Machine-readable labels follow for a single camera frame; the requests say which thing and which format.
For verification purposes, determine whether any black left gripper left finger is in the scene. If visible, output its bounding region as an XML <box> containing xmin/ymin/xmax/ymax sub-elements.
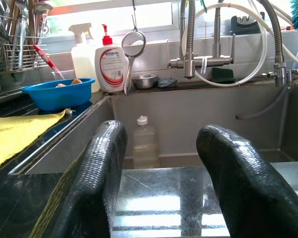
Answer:
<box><xmin>29</xmin><ymin>119</ymin><xmax>129</xmax><ymax>238</ymax></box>

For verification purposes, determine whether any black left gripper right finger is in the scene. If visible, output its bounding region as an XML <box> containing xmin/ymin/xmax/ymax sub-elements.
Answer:
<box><xmin>196</xmin><ymin>124</ymin><xmax>298</xmax><ymax>238</ymax></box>

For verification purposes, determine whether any steel kitchen faucet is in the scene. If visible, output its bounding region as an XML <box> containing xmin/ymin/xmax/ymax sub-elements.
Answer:
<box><xmin>166</xmin><ymin>0</ymin><xmax>237</xmax><ymax>80</ymax></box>

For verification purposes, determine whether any clear plastic bottle white cap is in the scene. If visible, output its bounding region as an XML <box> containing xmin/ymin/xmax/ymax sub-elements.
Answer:
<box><xmin>132</xmin><ymin>115</ymin><xmax>160</xmax><ymax>169</ymax></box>

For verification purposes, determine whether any clear thin tube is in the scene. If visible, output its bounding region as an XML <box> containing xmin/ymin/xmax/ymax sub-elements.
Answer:
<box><xmin>235</xmin><ymin>84</ymin><xmax>289</xmax><ymax>119</ymax></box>

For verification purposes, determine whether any yellow cleaning cloth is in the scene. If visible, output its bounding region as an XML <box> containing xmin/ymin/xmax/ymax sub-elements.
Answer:
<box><xmin>0</xmin><ymin>109</ymin><xmax>69</xmax><ymax>174</ymax></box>

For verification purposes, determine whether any stainless steel sink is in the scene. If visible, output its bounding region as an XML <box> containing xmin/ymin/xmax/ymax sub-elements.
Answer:
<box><xmin>8</xmin><ymin>79</ymin><xmax>298</xmax><ymax>176</ymax></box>

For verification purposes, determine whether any blue plastic basin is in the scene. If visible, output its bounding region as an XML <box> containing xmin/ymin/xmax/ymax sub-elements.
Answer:
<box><xmin>21</xmin><ymin>78</ymin><xmax>96</xmax><ymax>112</ymax></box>

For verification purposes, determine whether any clear plastic measuring cup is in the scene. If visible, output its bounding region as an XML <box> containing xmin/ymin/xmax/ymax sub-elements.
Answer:
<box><xmin>51</xmin><ymin>69</ymin><xmax>76</xmax><ymax>81</ymax></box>

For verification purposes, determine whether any small steel bowl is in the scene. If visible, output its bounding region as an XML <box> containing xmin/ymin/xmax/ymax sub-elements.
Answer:
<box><xmin>131</xmin><ymin>74</ymin><xmax>159</xmax><ymax>90</ymax></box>

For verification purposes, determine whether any dark green sponge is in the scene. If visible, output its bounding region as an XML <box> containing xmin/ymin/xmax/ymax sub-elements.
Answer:
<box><xmin>211</xmin><ymin>66</ymin><xmax>236</xmax><ymax>84</ymax></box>

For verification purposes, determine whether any steel diverter valve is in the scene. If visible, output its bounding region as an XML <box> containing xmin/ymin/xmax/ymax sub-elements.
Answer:
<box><xmin>262</xmin><ymin>63</ymin><xmax>298</xmax><ymax>87</ymax></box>

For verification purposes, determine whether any white soap bottle red pump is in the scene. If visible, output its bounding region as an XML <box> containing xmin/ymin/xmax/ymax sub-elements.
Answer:
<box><xmin>94</xmin><ymin>24</ymin><xmax>130</xmax><ymax>94</ymax></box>

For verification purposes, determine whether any white spray bottle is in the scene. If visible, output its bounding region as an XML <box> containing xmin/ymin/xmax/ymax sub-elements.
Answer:
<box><xmin>68</xmin><ymin>22</ymin><xmax>101</xmax><ymax>94</ymax></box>

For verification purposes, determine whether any blue green scouring pad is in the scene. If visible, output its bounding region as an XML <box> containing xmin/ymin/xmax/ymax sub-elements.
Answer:
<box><xmin>157</xmin><ymin>77</ymin><xmax>178</xmax><ymax>89</ymax></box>

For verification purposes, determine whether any metal mesh strainer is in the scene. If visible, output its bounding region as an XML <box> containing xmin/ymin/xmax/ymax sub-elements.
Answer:
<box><xmin>121</xmin><ymin>13</ymin><xmax>147</xmax><ymax>96</ymax></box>

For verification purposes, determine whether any black knife sharpener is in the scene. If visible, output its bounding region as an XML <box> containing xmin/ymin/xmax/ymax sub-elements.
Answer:
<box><xmin>230</xmin><ymin>11</ymin><xmax>266</xmax><ymax>35</ymax></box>

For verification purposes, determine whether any steel ladle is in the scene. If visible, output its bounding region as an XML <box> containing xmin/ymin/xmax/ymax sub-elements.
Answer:
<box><xmin>31</xmin><ymin>1</ymin><xmax>55</xmax><ymax>45</ymax></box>

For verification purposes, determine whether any red white handled utensil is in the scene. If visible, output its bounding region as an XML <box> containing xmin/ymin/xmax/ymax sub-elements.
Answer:
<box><xmin>33</xmin><ymin>44</ymin><xmax>65</xmax><ymax>80</ymax></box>

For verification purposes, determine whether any looped white plastic hose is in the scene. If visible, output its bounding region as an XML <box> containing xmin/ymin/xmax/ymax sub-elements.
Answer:
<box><xmin>182</xmin><ymin>2</ymin><xmax>269</xmax><ymax>87</ymax></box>

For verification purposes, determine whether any steel wire dish rack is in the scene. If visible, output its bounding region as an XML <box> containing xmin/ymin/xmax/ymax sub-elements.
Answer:
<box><xmin>0</xmin><ymin>0</ymin><xmax>50</xmax><ymax>117</ymax></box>

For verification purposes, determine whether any flexible steel hose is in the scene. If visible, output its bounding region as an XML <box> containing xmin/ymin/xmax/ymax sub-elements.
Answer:
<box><xmin>259</xmin><ymin>0</ymin><xmax>285</xmax><ymax>65</ymax></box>

